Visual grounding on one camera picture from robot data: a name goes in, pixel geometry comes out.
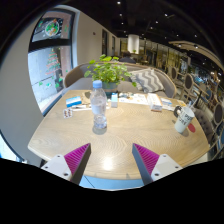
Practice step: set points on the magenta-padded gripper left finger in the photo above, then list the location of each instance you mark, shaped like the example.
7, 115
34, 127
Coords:
74, 159

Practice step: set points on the white rectangular box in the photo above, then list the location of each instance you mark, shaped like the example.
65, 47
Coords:
154, 102

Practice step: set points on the small light blue box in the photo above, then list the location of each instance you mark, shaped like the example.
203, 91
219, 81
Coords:
114, 100

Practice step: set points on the clear blue-capped water bottle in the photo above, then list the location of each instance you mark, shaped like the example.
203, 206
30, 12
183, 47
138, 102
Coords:
98, 105

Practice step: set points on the person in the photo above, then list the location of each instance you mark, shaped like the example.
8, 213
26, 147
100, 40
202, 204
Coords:
127, 58

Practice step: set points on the green potted plant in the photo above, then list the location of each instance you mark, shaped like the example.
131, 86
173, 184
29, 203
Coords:
108, 71

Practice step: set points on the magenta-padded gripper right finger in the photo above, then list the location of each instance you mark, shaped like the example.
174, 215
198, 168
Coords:
149, 160

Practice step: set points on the group of ceiling lights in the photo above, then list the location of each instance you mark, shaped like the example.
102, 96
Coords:
165, 15

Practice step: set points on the window with holiday stickers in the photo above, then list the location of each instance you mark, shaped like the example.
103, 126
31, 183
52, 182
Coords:
50, 66

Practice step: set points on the white plastic packet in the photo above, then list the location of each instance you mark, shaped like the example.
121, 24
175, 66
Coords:
80, 107

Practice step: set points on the blue and white flat box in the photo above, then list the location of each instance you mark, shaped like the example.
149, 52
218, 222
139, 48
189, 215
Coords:
73, 101

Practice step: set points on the grey white chevron cushion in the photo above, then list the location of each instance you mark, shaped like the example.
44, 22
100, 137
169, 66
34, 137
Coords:
148, 80

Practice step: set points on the grey curved sofa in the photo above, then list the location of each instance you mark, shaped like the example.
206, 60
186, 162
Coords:
75, 78

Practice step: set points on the pill blister pack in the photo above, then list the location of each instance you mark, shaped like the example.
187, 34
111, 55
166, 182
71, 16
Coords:
67, 113

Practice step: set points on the group of dining chairs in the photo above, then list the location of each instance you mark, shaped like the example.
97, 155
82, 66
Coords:
188, 81

